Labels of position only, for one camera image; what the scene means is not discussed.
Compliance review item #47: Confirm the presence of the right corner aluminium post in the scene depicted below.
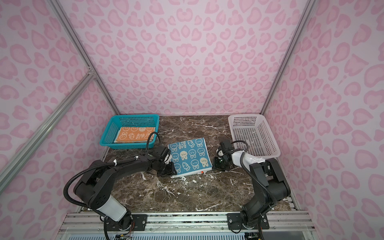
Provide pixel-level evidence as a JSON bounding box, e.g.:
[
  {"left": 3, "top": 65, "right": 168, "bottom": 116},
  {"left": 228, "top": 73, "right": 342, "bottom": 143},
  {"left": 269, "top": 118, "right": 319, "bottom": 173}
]
[{"left": 260, "top": 0, "right": 319, "bottom": 116}]

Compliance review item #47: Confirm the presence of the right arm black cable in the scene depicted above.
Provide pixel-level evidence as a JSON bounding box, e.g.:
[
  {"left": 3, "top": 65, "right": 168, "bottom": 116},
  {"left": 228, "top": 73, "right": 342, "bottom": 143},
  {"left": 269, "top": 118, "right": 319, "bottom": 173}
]
[{"left": 230, "top": 140, "right": 274, "bottom": 208}]

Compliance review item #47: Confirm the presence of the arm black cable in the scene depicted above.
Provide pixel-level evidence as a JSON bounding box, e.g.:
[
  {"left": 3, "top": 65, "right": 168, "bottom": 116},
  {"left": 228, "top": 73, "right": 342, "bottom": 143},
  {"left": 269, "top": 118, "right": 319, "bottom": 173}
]
[
  {"left": 62, "top": 131, "right": 161, "bottom": 217},
  {"left": 230, "top": 140, "right": 274, "bottom": 208}
]

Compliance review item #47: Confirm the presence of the blue patterned towel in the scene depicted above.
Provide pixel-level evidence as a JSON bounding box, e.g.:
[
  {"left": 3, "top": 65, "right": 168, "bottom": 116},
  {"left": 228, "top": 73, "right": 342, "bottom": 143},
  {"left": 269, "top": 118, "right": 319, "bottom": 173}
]
[{"left": 168, "top": 138, "right": 213, "bottom": 178}]

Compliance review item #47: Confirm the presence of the white plastic basket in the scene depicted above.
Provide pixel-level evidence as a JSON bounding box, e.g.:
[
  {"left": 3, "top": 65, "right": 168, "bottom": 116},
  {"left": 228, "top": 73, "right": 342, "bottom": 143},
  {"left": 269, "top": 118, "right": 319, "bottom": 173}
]
[{"left": 228, "top": 114, "right": 281, "bottom": 159}]

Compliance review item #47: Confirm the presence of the orange patterned towel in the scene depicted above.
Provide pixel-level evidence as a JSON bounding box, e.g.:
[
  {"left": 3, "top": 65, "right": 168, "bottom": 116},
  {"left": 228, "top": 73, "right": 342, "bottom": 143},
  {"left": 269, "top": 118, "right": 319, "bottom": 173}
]
[{"left": 114, "top": 127, "right": 156, "bottom": 144}]

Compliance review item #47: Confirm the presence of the teal plastic basket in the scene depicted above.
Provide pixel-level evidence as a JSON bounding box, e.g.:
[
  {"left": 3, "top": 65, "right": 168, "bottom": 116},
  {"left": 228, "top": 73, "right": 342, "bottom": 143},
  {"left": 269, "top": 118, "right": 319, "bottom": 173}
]
[{"left": 100, "top": 114, "right": 160, "bottom": 150}]

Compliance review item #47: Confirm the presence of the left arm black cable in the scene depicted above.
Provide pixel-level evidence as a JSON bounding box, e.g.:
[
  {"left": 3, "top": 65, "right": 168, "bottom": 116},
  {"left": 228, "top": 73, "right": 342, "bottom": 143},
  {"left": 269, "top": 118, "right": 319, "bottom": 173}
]
[{"left": 62, "top": 131, "right": 161, "bottom": 217}]

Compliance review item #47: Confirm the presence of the left diagonal aluminium strut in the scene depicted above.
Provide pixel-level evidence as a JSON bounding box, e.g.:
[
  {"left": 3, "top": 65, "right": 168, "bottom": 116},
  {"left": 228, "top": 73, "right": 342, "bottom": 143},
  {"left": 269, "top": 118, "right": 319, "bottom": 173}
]
[{"left": 1, "top": 71, "right": 95, "bottom": 193}]

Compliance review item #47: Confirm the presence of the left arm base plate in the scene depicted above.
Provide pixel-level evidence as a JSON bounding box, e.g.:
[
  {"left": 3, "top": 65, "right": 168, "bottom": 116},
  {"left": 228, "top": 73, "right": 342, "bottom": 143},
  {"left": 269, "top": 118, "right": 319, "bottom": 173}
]
[{"left": 104, "top": 214, "right": 148, "bottom": 232}]

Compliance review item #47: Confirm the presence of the corner aluminium post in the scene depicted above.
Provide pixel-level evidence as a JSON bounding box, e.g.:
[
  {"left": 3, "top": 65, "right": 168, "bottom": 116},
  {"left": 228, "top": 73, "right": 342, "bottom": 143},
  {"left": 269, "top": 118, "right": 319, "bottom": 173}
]
[
  {"left": 260, "top": 0, "right": 319, "bottom": 116},
  {"left": 47, "top": 0, "right": 121, "bottom": 115}
]

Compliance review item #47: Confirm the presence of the left corner aluminium post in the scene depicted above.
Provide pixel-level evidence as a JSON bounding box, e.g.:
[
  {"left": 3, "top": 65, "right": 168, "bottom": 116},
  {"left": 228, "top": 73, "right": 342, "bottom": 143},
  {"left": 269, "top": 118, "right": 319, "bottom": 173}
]
[{"left": 47, "top": 0, "right": 121, "bottom": 115}]

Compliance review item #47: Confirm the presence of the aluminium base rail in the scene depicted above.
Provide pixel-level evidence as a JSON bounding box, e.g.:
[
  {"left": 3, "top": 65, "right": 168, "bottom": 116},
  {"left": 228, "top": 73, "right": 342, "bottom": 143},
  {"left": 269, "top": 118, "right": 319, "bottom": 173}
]
[{"left": 58, "top": 211, "right": 319, "bottom": 240}]

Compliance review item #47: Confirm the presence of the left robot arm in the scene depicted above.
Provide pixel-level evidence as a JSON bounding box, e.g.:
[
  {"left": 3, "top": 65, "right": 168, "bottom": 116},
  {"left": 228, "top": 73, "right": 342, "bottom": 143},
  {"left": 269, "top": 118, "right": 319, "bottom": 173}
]
[{"left": 68, "top": 145, "right": 177, "bottom": 225}]

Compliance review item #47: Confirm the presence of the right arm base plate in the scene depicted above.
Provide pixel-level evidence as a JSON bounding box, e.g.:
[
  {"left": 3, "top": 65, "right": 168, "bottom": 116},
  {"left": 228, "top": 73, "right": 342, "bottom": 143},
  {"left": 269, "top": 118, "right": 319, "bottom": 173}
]
[{"left": 226, "top": 212, "right": 270, "bottom": 231}]

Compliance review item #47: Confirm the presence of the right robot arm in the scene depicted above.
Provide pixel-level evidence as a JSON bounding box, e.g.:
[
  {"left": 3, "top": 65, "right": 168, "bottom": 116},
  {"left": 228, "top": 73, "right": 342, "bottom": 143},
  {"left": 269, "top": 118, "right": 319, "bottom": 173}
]
[{"left": 214, "top": 140, "right": 291, "bottom": 227}]

